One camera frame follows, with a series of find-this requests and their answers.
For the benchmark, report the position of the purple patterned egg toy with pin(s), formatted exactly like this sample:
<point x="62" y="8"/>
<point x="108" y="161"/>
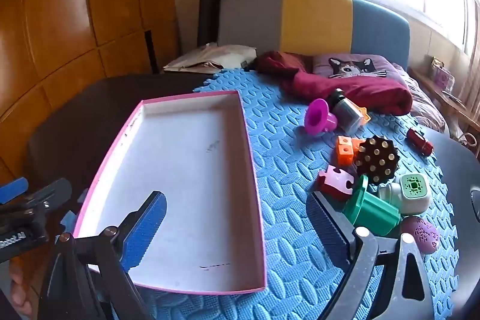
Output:
<point x="422" y="233"/>

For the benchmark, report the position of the orange cube blocks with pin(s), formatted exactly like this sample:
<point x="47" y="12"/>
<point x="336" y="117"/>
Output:
<point x="345" y="151"/>

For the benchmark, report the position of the small pink storage box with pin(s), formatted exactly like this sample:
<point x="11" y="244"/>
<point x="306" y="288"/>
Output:
<point x="442" y="76"/>

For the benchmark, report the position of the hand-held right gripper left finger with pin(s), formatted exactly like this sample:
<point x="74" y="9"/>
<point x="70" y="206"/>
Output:
<point x="146" y="226"/>

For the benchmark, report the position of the black rolled mat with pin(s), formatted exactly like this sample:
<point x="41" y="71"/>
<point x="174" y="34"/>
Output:
<point x="210" y="12"/>

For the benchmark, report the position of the grey yellow blue headboard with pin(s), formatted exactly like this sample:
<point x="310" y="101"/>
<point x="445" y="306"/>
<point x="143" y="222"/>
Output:
<point x="315" y="20"/>

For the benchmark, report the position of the beige bag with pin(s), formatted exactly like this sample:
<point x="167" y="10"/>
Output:
<point x="225" y="55"/>

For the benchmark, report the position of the purple cat pillow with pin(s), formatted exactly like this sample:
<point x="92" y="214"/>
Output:
<point x="356" y="67"/>

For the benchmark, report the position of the maroon cloth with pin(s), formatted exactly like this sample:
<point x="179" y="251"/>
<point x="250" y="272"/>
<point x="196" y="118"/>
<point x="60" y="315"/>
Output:
<point x="375" y="95"/>

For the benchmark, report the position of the green flanged spool toy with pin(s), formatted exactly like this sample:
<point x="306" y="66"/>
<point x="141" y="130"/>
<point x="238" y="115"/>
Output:
<point x="371" y="211"/>

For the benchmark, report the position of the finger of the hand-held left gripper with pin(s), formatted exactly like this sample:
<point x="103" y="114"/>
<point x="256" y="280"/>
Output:
<point x="52" y="192"/>
<point x="13" y="190"/>

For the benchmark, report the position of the red toy car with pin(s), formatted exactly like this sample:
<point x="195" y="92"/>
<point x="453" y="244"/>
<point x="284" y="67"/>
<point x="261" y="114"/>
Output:
<point x="418" y="142"/>

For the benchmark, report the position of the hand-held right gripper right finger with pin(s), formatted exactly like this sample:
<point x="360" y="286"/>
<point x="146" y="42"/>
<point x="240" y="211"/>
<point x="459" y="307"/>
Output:
<point x="330" y="226"/>

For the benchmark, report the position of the pink cardboard box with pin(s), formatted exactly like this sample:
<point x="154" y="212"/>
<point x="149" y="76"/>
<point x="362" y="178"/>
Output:
<point x="187" y="173"/>

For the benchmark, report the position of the brown studded ball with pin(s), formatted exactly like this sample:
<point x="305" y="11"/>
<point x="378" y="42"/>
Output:
<point x="375" y="158"/>

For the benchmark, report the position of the orange plastic scoop piece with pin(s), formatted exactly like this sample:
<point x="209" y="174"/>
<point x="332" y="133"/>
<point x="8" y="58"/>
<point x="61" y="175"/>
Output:
<point x="364" y="115"/>

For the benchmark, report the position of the pink duvet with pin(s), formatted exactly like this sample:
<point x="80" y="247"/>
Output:
<point x="423" y="106"/>

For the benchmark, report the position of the blue foam mat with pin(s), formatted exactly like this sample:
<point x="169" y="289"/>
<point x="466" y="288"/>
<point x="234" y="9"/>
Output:
<point x="285" y="170"/>

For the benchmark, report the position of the purple funnel toy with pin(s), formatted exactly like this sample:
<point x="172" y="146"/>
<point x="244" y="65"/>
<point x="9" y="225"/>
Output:
<point x="318" y="115"/>

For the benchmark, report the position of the wooden wardrobe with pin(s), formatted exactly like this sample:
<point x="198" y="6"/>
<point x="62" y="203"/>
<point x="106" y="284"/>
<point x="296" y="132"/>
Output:
<point x="75" y="5"/>

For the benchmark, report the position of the red puzzle piece block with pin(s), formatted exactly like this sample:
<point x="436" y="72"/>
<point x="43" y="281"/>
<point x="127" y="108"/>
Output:
<point x="333" y="185"/>

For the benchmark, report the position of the grey jar with black lid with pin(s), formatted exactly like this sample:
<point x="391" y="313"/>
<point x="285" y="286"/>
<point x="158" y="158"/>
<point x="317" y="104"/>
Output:
<point x="345" y="113"/>

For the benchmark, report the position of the wooden bedside table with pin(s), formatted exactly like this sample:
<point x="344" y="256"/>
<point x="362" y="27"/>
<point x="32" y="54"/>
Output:
<point x="435" y="87"/>

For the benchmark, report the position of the white and green cube toy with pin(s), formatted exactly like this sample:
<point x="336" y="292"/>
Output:
<point x="412" y="192"/>

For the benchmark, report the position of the person's left hand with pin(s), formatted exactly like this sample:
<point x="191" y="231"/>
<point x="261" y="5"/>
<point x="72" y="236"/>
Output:
<point x="20" y="290"/>

